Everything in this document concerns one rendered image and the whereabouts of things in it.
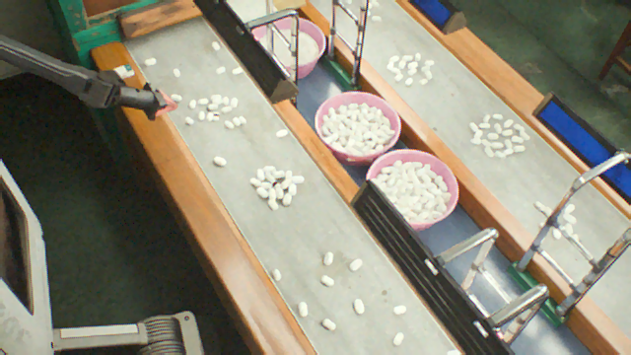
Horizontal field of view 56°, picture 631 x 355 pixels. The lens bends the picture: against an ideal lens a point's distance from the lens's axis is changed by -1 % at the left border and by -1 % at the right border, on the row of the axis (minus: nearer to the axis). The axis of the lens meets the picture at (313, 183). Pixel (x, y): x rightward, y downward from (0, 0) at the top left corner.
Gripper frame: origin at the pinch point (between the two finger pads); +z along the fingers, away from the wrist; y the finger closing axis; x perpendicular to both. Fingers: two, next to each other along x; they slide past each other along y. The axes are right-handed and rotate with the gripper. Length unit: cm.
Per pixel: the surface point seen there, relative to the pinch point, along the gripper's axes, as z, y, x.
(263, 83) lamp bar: 1.1, -22.9, -27.0
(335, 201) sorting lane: 30, -45, -8
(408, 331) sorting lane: 26, -87, -5
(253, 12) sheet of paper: 40, 38, -22
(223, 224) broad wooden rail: 4.0, -37.4, 9.9
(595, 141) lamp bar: 45, -80, -66
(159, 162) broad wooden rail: -1.6, -8.9, 14.2
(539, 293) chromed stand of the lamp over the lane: 12, -103, -41
